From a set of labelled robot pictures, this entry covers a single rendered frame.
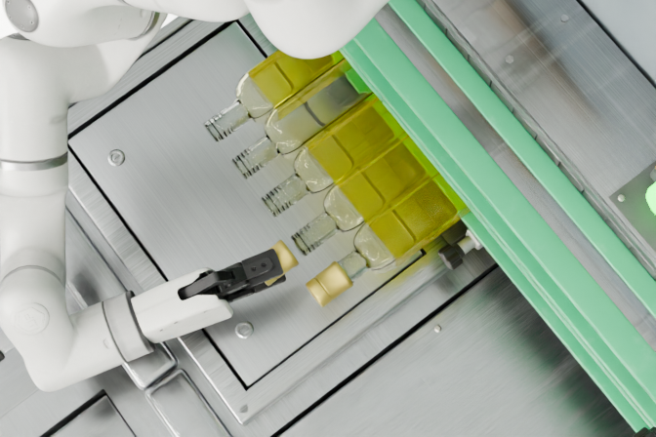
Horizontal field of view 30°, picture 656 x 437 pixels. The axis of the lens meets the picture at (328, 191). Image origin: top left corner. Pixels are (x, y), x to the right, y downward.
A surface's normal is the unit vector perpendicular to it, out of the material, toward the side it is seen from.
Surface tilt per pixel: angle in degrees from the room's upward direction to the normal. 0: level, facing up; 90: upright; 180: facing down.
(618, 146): 90
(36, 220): 74
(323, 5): 84
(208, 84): 90
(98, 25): 99
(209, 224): 90
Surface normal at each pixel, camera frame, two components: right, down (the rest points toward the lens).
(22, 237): 0.08, 0.35
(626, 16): -0.80, 0.59
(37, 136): 0.45, 0.31
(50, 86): 0.73, 0.25
